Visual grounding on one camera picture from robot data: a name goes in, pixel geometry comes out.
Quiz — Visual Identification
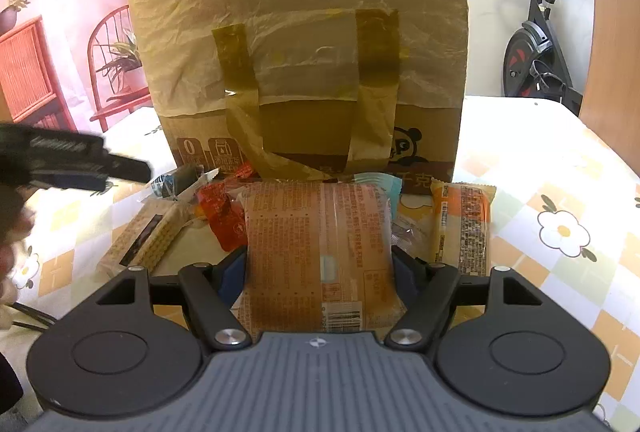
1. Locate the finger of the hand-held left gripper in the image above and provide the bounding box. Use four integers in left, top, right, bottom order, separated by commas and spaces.
0, 123, 153, 192

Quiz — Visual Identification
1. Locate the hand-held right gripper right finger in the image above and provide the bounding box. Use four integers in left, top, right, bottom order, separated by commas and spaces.
384, 244, 571, 352

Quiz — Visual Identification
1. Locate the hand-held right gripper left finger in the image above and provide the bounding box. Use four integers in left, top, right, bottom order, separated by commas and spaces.
65, 247, 253, 352

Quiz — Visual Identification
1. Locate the large orange bread packet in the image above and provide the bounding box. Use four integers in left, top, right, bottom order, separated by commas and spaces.
236, 181, 408, 334

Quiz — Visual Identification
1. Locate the dark blue snack packet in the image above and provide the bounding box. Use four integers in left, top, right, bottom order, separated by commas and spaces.
149, 163, 221, 202

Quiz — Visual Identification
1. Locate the person's left hand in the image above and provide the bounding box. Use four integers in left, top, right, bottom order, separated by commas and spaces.
0, 207, 35, 330

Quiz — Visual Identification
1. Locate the clear plastic wrapper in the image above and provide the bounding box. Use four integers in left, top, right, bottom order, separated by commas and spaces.
391, 196, 436, 259

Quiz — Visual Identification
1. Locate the red orange snack packet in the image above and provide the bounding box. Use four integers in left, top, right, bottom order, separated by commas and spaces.
196, 182, 249, 254

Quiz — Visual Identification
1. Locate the orange yellow snack bar packet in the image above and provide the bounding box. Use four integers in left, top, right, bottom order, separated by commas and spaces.
429, 179, 497, 279

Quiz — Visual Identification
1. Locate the light blue snack packet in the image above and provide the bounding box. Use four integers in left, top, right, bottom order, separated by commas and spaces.
354, 172, 404, 219

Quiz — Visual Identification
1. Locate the beige cracker packet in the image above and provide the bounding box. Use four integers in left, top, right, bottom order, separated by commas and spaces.
96, 199, 197, 277

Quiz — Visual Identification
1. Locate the printed room scene backdrop cloth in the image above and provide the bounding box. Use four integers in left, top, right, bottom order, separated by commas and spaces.
0, 0, 251, 135

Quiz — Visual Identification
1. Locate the checked flower tablecloth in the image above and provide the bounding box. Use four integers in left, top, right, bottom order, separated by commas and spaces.
0, 94, 640, 428

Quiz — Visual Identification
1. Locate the black exercise bike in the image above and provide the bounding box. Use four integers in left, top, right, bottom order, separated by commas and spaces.
494, 0, 597, 118

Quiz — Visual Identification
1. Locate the black cable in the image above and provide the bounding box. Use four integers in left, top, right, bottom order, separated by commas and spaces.
7, 299, 58, 330

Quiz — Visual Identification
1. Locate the brown wooden door frame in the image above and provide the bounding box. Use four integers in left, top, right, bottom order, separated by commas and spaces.
579, 0, 640, 158

